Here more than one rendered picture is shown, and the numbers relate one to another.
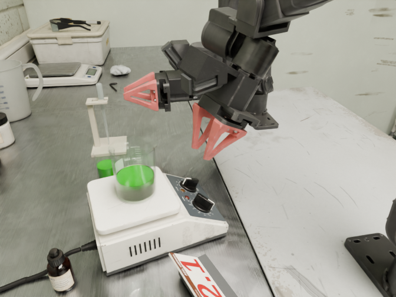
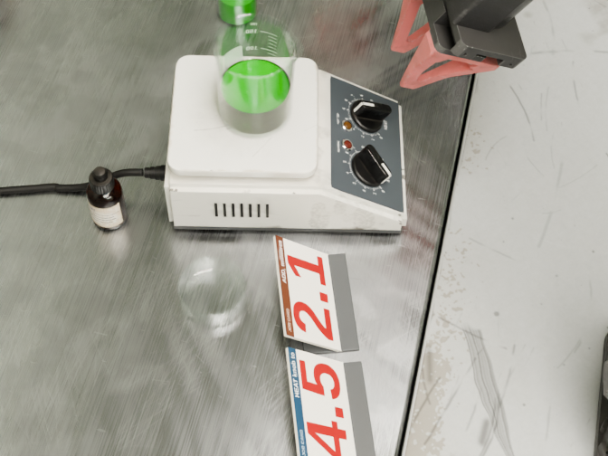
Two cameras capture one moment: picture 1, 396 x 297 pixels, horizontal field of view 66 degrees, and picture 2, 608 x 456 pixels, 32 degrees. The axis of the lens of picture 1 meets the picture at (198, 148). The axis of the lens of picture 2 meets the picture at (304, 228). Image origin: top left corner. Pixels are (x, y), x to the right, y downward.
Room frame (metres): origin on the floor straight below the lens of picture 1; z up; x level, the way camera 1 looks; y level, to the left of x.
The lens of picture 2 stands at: (-0.12, -0.15, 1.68)
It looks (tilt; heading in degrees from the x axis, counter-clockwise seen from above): 58 degrees down; 22
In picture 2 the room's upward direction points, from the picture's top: 3 degrees clockwise
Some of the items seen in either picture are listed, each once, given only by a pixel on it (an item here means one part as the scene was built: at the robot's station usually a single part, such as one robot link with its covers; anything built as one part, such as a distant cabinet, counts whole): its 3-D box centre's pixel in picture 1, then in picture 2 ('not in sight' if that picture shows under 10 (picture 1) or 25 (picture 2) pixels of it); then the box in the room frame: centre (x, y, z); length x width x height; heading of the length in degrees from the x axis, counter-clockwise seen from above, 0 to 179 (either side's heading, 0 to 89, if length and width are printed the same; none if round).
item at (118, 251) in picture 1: (150, 212); (276, 147); (0.37, 0.08, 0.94); 0.22 x 0.13 x 0.08; 114
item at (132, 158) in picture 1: (136, 170); (258, 80); (0.37, 0.09, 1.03); 0.07 x 0.06 x 0.08; 103
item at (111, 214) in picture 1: (132, 195); (244, 114); (0.36, 0.10, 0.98); 0.12 x 0.12 x 0.01; 24
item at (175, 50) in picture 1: (174, 65); not in sight; (0.68, 0.05, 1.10); 0.07 x 0.06 x 0.11; 11
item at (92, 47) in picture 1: (75, 42); not in sight; (1.52, 0.59, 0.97); 0.37 x 0.31 x 0.14; 8
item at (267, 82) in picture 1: (257, 81); not in sight; (0.83, -0.17, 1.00); 0.09 x 0.06 x 0.06; 45
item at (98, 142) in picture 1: (106, 124); not in sight; (0.65, 0.22, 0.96); 0.08 x 0.08 x 0.13; 10
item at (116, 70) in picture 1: (120, 69); not in sight; (1.24, 0.32, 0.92); 0.08 x 0.08 x 0.04; 8
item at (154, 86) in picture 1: (144, 92); not in sight; (0.66, 0.12, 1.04); 0.09 x 0.07 x 0.07; 101
